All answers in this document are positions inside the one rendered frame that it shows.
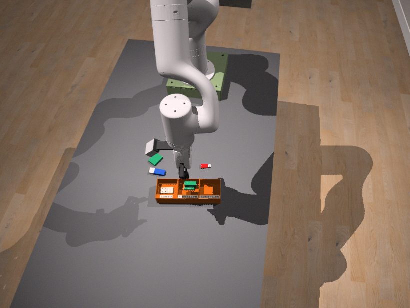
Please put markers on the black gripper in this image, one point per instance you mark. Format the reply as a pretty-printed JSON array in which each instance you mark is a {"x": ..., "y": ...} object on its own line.
[{"x": 183, "y": 160}]

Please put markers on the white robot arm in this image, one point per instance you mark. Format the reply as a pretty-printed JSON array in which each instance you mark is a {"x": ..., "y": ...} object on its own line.
[{"x": 179, "y": 31}]

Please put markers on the orange rack of bins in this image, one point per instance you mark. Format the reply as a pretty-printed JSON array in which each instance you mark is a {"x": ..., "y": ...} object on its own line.
[{"x": 207, "y": 191}]

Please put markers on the blue and white eraser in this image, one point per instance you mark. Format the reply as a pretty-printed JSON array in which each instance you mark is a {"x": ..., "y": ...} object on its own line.
[{"x": 158, "y": 172}]

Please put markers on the beige domino tile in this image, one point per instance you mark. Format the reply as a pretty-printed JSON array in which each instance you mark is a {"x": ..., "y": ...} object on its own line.
[{"x": 167, "y": 190}]

